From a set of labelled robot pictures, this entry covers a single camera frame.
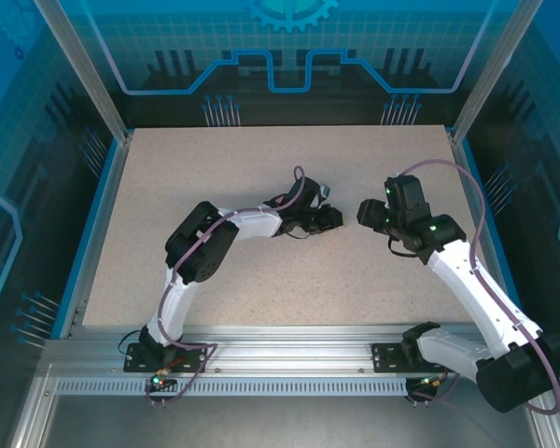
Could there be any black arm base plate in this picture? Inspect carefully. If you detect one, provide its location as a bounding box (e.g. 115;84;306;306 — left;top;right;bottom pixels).
371;343;454;373
124;342;207;373

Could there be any aluminium front mounting rail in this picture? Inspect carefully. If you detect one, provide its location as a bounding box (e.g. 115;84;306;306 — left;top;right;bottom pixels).
44;324;540;379

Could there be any power connector with lights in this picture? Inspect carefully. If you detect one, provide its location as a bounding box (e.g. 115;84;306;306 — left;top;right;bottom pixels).
408;372;449;402
147;368;178;393

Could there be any grey metal bottom panel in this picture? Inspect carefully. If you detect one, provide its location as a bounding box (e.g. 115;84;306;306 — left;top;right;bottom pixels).
41;394;540;448

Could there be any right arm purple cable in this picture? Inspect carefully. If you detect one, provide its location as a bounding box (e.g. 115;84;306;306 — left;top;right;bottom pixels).
394;159;560;415

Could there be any blue-edged aluminium side rail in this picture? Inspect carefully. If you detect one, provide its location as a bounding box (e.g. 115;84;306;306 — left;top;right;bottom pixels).
445;125;533;340
67;130;135;340

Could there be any slotted grey cable duct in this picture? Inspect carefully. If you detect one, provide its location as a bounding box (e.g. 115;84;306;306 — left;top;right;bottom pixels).
55;378;410;397

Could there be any aluminium frame post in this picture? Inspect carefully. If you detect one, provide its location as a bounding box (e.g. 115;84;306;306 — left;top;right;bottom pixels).
32;0;134;144
450;0;545;144

